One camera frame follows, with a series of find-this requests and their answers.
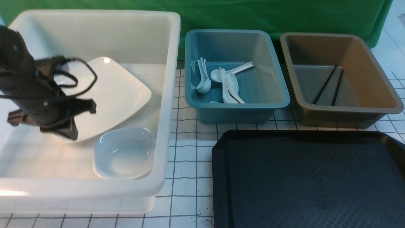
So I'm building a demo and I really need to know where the brown plastic bin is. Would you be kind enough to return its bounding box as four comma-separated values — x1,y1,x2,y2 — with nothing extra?
280,32,404,129

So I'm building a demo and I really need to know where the green cloth backdrop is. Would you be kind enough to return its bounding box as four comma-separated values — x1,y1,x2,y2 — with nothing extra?
1,0,392,61

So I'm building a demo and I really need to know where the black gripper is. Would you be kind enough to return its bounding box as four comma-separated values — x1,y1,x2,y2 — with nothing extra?
7,89,97,141

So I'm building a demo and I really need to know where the black serving tray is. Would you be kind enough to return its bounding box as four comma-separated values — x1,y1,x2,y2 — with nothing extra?
212,130,405,228

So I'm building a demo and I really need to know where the teal plastic bin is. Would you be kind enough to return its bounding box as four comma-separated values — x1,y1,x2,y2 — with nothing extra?
184,29,290,124

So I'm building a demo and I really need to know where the small white bowl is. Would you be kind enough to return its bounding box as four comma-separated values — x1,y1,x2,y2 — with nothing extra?
93,127,156,180

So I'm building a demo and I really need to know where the white fork in teal bin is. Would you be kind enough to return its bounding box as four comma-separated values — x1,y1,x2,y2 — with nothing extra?
190,58,196,91

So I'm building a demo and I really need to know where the white soup spoon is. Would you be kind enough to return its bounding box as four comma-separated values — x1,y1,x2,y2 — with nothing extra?
227,73,245,104

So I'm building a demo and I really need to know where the white spoon leaning left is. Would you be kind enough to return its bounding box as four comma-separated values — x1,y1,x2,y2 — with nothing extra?
196,57,212,94

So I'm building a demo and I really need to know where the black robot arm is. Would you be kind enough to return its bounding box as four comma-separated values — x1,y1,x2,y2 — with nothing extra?
0,26,97,141

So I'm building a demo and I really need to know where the black camera cable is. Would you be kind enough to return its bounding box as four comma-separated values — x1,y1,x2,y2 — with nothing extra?
0,57,98,102

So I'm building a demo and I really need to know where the large white plastic bin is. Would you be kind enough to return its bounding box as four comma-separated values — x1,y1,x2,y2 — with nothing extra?
1,10,180,214

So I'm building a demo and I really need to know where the white spoon centre front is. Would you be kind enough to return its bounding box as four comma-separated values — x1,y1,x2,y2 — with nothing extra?
219,68,238,104

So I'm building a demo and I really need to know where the black chopstick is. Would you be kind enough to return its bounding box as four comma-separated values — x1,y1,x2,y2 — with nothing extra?
312,65,338,105
331,69,344,106

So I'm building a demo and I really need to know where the large white square plate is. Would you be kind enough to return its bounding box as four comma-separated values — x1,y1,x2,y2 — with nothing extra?
75,57,152,142

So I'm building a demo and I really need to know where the white spoon long handle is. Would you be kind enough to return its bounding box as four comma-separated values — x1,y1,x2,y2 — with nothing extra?
210,62,255,83

